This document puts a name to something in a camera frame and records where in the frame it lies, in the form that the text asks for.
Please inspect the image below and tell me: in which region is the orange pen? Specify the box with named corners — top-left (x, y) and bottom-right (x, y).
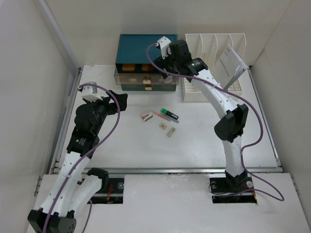
top-left (153, 111), bottom-right (171, 121)

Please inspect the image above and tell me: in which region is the white file rack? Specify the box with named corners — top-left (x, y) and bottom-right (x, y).
top-left (179, 33), bottom-right (248, 102)

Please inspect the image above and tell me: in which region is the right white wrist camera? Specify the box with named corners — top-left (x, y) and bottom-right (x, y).
top-left (157, 36), bottom-right (171, 59)

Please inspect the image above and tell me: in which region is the white spiral manual booklet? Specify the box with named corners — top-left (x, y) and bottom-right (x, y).
top-left (212, 44), bottom-right (248, 95)

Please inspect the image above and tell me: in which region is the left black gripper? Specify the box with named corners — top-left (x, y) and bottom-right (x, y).
top-left (86, 91), bottom-right (127, 135)

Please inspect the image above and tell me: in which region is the silver staple box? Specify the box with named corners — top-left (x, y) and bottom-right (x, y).
top-left (167, 128), bottom-right (176, 137)

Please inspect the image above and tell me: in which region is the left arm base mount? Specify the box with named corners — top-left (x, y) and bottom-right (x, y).
top-left (82, 167), bottom-right (124, 204)

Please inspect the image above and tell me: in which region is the aluminium table rail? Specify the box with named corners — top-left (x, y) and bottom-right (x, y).
top-left (50, 166), bottom-right (284, 176)

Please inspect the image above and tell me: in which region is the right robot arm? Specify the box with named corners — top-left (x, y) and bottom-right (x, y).
top-left (153, 36), bottom-right (248, 193)

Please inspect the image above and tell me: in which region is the pink mini stapler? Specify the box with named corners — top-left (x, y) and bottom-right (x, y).
top-left (141, 112), bottom-right (154, 122)

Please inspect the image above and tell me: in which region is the small yellow eraser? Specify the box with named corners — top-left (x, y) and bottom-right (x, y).
top-left (160, 123), bottom-right (167, 130)

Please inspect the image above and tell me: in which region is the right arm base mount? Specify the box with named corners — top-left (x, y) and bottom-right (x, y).
top-left (208, 171), bottom-right (257, 204)

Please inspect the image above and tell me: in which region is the teal drawer organizer box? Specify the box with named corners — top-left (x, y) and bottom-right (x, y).
top-left (114, 34), bottom-right (179, 92)

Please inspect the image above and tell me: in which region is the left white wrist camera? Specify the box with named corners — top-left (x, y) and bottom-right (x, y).
top-left (78, 82), bottom-right (102, 102)

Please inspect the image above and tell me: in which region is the blue pen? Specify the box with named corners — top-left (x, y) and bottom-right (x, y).
top-left (160, 113), bottom-right (179, 124)

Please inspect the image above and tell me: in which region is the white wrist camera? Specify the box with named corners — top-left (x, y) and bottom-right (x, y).
top-left (157, 36), bottom-right (171, 59)
top-left (78, 82), bottom-right (102, 102)

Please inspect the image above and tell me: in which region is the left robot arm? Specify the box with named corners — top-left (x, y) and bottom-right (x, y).
top-left (27, 86), bottom-right (128, 233)

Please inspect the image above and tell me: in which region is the green black highlighter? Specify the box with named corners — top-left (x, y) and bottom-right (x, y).
top-left (161, 108), bottom-right (179, 120)

